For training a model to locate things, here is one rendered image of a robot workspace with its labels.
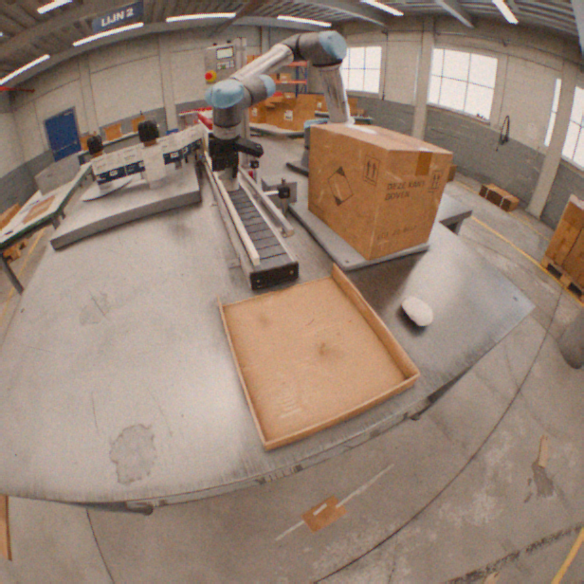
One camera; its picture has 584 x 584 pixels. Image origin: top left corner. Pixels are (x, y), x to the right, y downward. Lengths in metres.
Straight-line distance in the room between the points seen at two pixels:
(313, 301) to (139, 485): 0.46
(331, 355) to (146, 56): 8.83
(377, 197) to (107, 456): 0.69
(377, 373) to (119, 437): 0.45
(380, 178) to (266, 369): 0.42
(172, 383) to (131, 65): 8.70
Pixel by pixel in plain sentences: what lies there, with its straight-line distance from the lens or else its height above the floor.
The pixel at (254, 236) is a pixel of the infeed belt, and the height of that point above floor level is 0.88.
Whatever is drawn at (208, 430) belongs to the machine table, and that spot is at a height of 0.83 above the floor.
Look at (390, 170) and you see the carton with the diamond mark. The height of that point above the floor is 1.08.
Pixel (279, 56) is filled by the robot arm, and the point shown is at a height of 1.35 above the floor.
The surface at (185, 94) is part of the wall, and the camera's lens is 8.83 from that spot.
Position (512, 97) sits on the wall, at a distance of 6.03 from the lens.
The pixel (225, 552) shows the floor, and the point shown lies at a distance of 1.28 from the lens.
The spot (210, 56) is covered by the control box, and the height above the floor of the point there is 1.43.
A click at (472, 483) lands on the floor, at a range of 1.50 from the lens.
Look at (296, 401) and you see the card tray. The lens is 0.41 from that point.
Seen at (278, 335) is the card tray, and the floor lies 0.83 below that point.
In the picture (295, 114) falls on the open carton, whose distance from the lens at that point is 2.84.
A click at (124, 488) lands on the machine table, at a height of 0.83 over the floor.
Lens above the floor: 1.22
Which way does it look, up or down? 44 degrees down
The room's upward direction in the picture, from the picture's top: straight up
